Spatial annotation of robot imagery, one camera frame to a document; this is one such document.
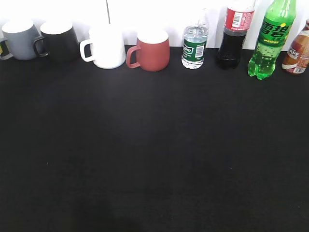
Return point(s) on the white ceramic mug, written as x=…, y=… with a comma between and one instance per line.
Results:
x=105, y=47

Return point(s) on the green sprite bottle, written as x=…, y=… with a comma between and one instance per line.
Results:
x=273, y=34

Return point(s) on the red ceramic mug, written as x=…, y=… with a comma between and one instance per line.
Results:
x=151, y=52

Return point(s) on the clear water bottle green label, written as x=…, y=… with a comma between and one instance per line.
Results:
x=195, y=40

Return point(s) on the black ceramic mug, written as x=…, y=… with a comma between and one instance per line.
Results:
x=58, y=41

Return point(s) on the cola bottle red label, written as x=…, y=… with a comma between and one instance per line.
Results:
x=238, y=19

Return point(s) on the grey ceramic mug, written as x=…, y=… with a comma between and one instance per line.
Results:
x=17, y=40

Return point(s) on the brown coffee drink bottle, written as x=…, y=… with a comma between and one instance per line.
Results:
x=297, y=57

